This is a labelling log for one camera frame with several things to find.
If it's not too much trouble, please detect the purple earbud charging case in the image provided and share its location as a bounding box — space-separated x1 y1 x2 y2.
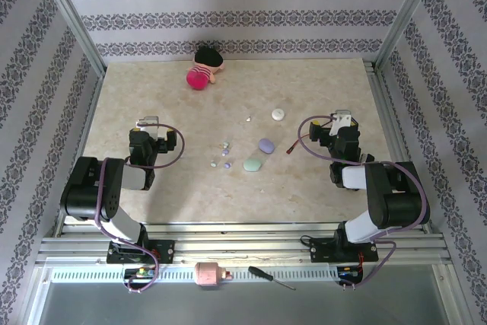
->
257 138 276 155

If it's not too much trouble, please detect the pink plush doll black hair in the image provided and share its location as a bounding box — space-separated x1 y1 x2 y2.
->
185 45 225 92

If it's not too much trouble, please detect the small circuit adapter board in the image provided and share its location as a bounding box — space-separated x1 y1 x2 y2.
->
337 266 363 279
123 266 160 281

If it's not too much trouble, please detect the pink cylinder canister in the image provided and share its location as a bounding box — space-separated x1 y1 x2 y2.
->
193 263 234 286

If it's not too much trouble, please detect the grey metal shelf plate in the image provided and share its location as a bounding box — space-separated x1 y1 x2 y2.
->
37 282 450 325

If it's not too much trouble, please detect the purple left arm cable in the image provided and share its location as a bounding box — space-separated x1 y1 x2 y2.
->
93 123 186 295

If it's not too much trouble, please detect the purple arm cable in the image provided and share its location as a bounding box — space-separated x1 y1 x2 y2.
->
93 123 186 295
298 115 429 292

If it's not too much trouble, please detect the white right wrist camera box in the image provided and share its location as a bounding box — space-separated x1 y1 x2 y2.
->
329 109 353 136

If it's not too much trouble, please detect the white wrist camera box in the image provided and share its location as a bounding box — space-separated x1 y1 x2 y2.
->
329 109 353 136
135 114 161 139

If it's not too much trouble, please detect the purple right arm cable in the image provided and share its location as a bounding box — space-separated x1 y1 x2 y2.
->
298 115 429 292

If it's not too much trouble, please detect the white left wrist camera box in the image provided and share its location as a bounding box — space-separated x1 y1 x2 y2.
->
135 114 161 139

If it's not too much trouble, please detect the aluminium side frame rail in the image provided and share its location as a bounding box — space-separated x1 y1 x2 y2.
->
53 68 107 235
363 59 434 235

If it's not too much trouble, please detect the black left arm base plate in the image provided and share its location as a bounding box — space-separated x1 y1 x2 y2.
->
108 239 176 265

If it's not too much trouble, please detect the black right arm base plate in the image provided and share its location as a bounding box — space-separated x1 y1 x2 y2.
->
310 239 380 264

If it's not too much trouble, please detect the aluminium frame post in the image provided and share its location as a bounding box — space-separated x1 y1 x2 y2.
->
36 0 107 77
374 0 446 71

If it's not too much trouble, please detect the aluminium front frame rail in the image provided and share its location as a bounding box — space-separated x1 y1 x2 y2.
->
36 221 452 265

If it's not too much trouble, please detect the white slotted cable duct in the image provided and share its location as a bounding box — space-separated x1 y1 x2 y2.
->
49 266 339 285

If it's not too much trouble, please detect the black handle screwdriver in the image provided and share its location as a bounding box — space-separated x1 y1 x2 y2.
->
247 266 297 291

